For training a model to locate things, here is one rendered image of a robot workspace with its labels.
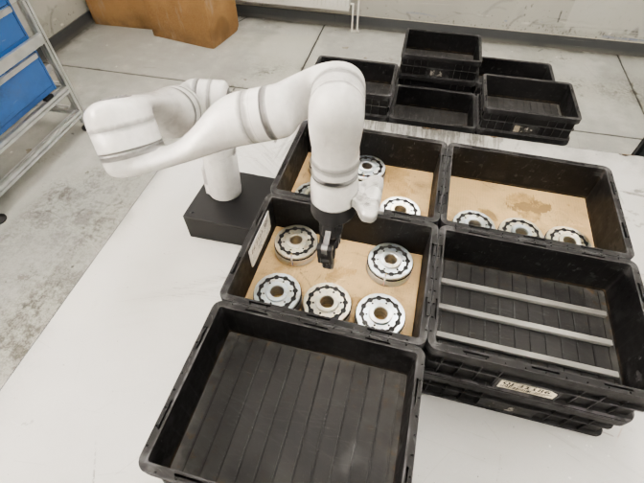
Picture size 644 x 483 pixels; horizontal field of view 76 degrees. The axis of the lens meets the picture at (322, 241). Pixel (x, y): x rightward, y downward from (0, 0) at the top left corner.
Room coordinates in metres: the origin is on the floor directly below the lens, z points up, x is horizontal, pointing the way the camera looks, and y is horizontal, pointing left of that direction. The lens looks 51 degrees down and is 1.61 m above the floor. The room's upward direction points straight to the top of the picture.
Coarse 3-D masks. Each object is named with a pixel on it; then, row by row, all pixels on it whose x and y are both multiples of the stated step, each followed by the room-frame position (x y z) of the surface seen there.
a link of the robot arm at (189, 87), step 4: (188, 80) 0.87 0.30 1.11; (192, 80) 0.87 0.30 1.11; (196, 80) 0.87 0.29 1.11; (180, 84) 0.82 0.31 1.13; (184, 84) 0.83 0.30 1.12; (188, 84) 0.85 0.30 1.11; (192, 84) 0.86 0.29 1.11; (176, 88) 0.69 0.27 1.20; (180, 88) 0.70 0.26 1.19; (184, 88) 0.71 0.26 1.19; (188, 88) 0.73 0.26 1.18; (192, 88) 0.85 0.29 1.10; (184, 92) 0.69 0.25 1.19; (188, 92) 0.70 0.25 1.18; (192, 92) 0.72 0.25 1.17; (188, 96) 0.68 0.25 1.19; (192, 96) 0.70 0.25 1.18; (196, 96) 0.72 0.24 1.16; (192, 100) 0.68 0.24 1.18; (196, 100) 0.70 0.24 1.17; (196, 104) 0.69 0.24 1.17; (200, 104) 0.71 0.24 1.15; (196, 108) 0.68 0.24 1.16; (200, 108) 0.70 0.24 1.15; (196, 112) 0.67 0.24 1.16; (200, 112) 0.69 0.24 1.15; (196, 116) 0.67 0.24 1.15; (200, 116) 0.69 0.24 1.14; (196, 120) 0.67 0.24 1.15
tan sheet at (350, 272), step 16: (272, 240) 0.63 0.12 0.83; (272, 256) 0.58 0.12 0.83; (336, 256) 0.58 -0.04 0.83; (352, 256) 0.58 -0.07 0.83; (416, 256) 0.58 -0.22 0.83; (256, 272) 0.53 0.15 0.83; (272, 272) 0.53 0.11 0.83; (288, 272) 0.53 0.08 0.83; (304, 272) 0.53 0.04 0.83; (320, 272) 0.53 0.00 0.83; (336, 272) 0.53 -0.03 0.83; (352, 272) 0.53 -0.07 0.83; (416, 272) 0.53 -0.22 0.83; (304, 288) 0.49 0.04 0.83; (352, 288) 0.49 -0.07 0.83; (368, 288) 0.49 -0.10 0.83; (384, 288) 0.49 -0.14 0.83; (400, 288) 0.49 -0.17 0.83; (416, 288) 0.49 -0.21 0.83; (352, 304) 0.45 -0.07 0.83; (352, 320) 0.41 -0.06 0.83
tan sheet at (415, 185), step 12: (396, 168) 0.90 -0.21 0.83; (300, 180) 0.84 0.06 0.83; (384, 180) 0.84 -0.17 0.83; (396, 180) 0.84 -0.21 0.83; (408, 180) 0.84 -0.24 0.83; (420, 180) 0.84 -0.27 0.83; (384, 192) 0.80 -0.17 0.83; (396, 192) 0.80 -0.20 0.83; (408, 192) 0.80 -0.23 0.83; (420, 192) 0.80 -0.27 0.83; (420, 204) 0.75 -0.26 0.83
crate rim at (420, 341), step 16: (256, 224) 0.59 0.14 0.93; (416, 224) 0.59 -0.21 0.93; (432, 224) 0.59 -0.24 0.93; (432, 240) 0.55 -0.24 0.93; (240, 256) 0.51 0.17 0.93; (432, 256) 0.51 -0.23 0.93; (432, 272) 0.47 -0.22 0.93; (224, 288) 0.43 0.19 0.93; (256, 304) 0.39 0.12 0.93; (272, 304) 0.39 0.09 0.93; (320, 320) 0.36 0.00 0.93; (336, 320) 0.36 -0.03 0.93; (384, 336) 0.33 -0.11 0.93; (400, 336) 0.33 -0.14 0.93
